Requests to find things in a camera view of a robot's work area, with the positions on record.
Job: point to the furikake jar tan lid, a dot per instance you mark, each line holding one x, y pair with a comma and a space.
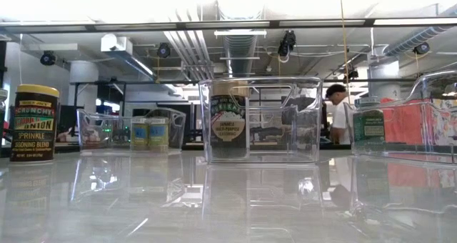
228, 128

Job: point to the chili onion jar yellow lid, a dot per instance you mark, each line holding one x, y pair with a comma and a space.
34, 128

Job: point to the fluorescent light fixture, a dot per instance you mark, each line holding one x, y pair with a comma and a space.
240, 32

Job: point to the ceiling pipe bundle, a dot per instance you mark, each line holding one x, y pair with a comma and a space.
189, 53

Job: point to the white ceiling ventilation unit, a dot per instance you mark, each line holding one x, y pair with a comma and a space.
116, 43

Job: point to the clear plastic storage bin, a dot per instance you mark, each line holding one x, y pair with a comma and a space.
285, 146
421, 153
96, 136

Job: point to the person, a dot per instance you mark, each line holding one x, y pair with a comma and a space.
341, 118

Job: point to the rig frame beam with lights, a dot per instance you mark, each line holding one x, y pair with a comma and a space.
228, 24

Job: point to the round metal air duct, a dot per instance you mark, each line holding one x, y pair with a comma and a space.
240, 53

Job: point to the black overhead rail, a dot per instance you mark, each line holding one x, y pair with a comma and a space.
143, 82

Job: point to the spiral metal air duct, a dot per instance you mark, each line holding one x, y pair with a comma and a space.
417, 38

